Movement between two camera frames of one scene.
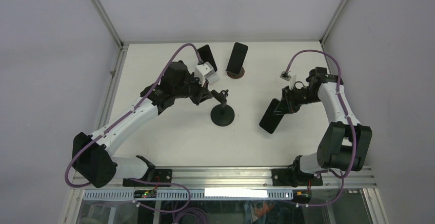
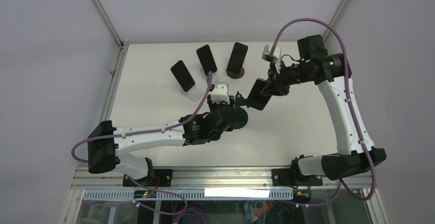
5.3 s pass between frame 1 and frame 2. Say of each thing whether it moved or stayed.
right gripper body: moved
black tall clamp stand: moved
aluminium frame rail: stayed
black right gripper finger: moved
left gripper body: moved
